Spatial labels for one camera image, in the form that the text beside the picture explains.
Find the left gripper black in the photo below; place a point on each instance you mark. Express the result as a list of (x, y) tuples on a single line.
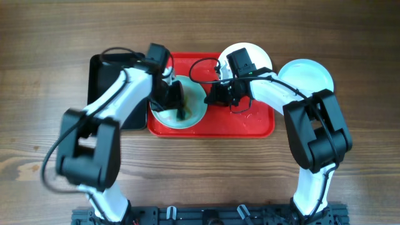
[(176, 101)]

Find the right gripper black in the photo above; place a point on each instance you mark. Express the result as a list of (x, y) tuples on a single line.
[(217, 97)]

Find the green yellow sponge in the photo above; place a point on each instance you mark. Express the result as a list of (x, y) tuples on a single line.
[(184, 111)]

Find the light blue plate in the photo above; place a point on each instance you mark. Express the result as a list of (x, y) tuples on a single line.
[(197, 106), (307, 74)]

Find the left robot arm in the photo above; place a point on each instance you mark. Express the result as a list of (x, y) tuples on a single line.
[(89, 147)]

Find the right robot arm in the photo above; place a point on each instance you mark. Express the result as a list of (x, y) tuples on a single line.
[(317, 133)]

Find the red plastic tray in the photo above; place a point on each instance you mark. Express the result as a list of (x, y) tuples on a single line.
[(218, 122)]

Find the black plastic tray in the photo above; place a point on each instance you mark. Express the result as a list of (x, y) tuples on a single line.
[(101, 78)]

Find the white plate top right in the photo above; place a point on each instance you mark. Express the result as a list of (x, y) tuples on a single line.
[(257, 55)]

